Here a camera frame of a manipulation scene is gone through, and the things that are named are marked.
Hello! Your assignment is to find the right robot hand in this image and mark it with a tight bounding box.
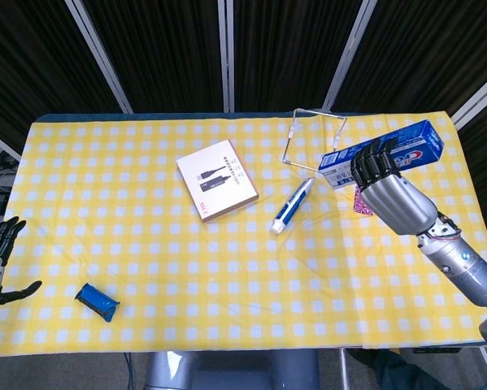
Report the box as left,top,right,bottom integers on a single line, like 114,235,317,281
350,136,439,236

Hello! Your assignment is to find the blue and white toothpaste box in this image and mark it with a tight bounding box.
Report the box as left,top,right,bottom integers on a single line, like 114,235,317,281
317,119,446,191

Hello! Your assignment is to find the blue and white toothpaste tube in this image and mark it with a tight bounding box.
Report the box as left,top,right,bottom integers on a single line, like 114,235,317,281
269,176,316,235

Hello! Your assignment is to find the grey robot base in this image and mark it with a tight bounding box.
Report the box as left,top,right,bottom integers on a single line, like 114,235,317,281
144,348,320,390

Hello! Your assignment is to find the pink patterned card pack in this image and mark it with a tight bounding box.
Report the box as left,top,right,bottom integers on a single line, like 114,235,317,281
352,185,375,217

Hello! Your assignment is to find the blue snack wrapper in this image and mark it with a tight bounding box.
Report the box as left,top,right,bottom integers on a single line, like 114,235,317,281
75,282,121,323

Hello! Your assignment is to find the yellow checkered tablecloth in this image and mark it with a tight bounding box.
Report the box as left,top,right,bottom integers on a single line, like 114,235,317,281
0,109,487,358

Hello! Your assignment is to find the black folding screen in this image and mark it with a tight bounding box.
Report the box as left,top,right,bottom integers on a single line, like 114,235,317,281
0,0,487,261

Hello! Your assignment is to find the wire frame stand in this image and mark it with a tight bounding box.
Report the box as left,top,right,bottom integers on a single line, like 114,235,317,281
281,107,348,176

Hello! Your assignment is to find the beige cable product box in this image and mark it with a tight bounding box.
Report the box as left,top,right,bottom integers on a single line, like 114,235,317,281
176,139,261,223

